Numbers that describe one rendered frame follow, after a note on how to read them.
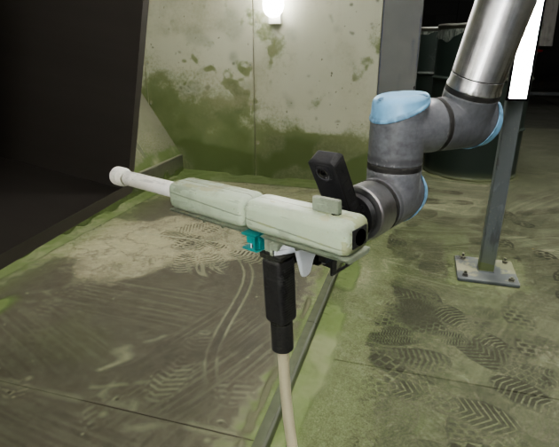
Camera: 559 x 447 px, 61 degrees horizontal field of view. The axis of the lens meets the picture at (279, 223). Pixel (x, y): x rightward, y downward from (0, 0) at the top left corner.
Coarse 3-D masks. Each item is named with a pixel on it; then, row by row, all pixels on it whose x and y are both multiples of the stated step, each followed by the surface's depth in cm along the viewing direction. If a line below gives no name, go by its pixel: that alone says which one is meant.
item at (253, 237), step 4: (244, 232) 59; (248, 232) 59; (252, 232) 59; (256, 232) 59; (260, 232) 59; (248, 236) 58; (252, 236) 58; (256, 236) 58; (248, 240) 59; (252, 240) 58; (256, 240) 58; (260, 240) 58; (248, 244) 60; (256, 244) 58; (260, 244) 59; (244, 248) 60; (248, 248) 59; (252, 248) 59; (256, 248) 59; (260, 248) 59; (256, 252) 58
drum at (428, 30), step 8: (424, 32) 317; (432, 32) 315; (424, 40) 319; (432, 40) 316; (424, 48) 321; (432, 48) 318; (424, 56) 322; (432, 56) 320; (424, 64) 324; (432, 64) 321; (424, 72) 325; (432, 72) 323; (416, 80) 330; (424, 80) 327; (432, 80) 324; (416, 88) 332; (424, 88) 328
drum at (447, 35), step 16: (448, 32) 268; (448, 48) 270; (448, 64) 272; (432, 96) 293; (496, 144) 273; (432, 160) 296; (448, 160) 285; (464, 160) 279; (480, 160) 276; (448, 176) 287; (464, 176) 282; (480, 176) 280; (512, 176) 287
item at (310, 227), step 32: (160, 192) 71; (192, 192) 64; (224, 192) 61; (256, 192) 60; (224, 224) 61; (256, 224) 57; (288, 224) 53; (320, 224) 50; (352, 224) 49; (288, 256) 57; (352, 256) 50; (288, 288) 60; (288, 320) 61; (288, 352) 63
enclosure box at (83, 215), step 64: (0, 0) 96; (64, 0) 93; (128, 0) 91; (0, 64) 100; (64, 64) 98; (128, 64) 95; (0, 128) 106; (64, 128) 103; (128, 128) 100; (0, 192) 91; (64, 192) 97; (128, 192) 103; (0, 256) 68
